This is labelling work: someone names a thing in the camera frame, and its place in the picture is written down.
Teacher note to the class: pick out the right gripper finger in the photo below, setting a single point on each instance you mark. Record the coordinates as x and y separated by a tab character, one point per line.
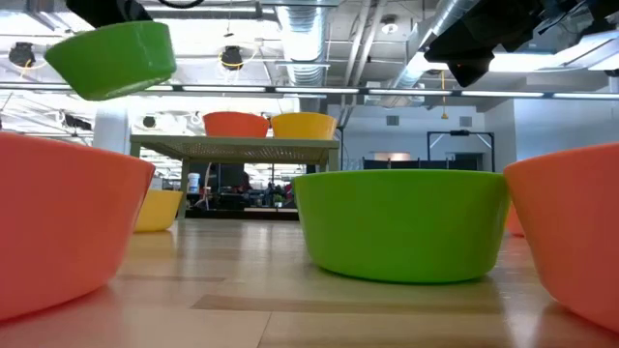
469	70

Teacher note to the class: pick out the green plastic mini bowl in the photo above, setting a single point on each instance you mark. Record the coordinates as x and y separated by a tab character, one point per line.
113	60
401	224

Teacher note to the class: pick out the orange plastic mini bowl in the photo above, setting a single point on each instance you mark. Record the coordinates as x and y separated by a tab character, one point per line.
575	232
63	222
235	125

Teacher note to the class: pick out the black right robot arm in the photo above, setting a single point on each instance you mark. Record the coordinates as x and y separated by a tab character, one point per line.
580	14

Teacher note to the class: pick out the yellow hanging pendant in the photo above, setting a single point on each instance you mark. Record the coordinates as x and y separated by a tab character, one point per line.
443	96

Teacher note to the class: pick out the black ceiling spotlight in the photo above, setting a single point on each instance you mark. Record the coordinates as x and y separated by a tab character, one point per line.
21	53
232	57
149	121

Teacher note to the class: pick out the long white light bar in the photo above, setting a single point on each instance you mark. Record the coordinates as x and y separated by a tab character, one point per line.
314	90

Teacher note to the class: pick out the pale green perforated shelf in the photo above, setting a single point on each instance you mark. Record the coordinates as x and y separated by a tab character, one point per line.
232	147

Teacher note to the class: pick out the silver ventilation duct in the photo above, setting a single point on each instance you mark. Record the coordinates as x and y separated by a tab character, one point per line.
304	38

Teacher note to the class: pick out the black aluminium table frame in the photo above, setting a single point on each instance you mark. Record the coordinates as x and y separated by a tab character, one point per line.
242	213

